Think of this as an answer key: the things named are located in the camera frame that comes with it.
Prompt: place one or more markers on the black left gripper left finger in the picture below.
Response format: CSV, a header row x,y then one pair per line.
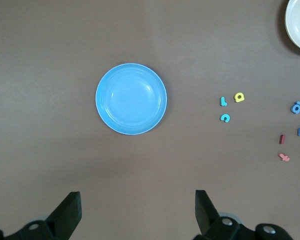
x,y
65,215

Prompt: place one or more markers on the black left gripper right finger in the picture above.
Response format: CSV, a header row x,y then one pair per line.
x,y
207,220

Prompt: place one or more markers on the yellow foam letter a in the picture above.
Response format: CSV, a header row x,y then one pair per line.
x,y
242,98

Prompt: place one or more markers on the pink foam letter t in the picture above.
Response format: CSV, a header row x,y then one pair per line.
x,y
283,157

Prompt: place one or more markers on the cyan foam letter c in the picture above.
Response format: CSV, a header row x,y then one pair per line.
x,y
225,115

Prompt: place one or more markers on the red foam letter l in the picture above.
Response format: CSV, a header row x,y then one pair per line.
x,y
281,139

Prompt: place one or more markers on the blue foam letter L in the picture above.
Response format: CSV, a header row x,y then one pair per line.
x,y
222,102

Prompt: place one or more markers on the blue plate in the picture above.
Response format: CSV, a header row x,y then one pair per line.
x,y
131,100

